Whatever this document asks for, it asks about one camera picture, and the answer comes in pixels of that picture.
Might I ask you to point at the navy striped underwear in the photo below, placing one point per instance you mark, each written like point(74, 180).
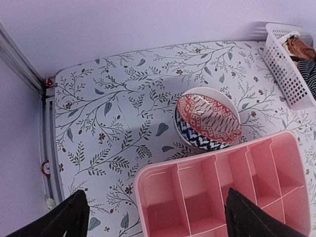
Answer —
point(308, 71)

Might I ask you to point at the pile of clothes in basket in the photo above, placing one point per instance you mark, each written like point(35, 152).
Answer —
point(300, 47)

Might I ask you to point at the white plastic laundry basket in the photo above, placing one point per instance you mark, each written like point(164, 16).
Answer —
point(282, 67)

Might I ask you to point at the red patterned bowl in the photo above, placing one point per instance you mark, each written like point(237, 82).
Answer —
point(211, 118)

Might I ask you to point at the pink plastic divider box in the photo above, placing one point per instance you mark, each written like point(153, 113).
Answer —
point(186, 197)

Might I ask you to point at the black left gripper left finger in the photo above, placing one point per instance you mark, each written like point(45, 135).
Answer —
point(69, 219)

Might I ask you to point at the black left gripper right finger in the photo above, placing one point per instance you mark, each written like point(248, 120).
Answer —
point(249, 217)

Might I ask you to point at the red poker chip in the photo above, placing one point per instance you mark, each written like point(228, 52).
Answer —
point(45, 169)

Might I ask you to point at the red die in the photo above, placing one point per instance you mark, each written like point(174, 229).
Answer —
point(48, 82)

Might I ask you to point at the left aluminium frame post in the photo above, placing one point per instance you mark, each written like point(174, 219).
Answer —
point(18, 63)

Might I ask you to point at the floral table mat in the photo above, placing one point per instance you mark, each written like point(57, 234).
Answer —
point(114, 115)

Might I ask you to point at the blue patterned bowl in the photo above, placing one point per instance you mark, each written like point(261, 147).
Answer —
point(194, 139)

